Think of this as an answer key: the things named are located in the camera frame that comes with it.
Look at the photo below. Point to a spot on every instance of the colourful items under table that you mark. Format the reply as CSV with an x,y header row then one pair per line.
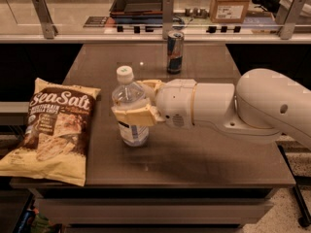
x,y
32,221

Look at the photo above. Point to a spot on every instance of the clear plastic water bottle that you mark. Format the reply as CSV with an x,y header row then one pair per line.
x,y
129,95

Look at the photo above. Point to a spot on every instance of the metal glass bracket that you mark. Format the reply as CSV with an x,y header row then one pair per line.
x,y
167,17
294,17
48,27

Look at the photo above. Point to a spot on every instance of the cardboard box with label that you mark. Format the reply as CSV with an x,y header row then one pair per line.
x,y
228,11

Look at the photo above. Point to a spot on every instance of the left metal glass bracket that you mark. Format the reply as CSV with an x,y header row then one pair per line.
x,y
48,27

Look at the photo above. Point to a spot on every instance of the grey table drawer front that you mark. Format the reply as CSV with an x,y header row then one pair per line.
x,y
149,211

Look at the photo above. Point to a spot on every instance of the middle metal glass bracket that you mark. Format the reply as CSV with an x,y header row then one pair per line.
x,y
167,17

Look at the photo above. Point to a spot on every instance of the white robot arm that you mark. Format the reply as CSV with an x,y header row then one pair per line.
x,y
262,105

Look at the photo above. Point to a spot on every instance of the right metal glass bracket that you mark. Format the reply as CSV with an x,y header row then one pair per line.
x,y
294,17

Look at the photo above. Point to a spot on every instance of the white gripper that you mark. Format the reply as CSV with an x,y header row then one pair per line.
x,y
175,101

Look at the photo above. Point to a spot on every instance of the sea salt chip bag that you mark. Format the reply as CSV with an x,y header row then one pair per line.
x,y
57,134

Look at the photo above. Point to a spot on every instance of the red bull energy can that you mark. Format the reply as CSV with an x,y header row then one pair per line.
x,y
175,43

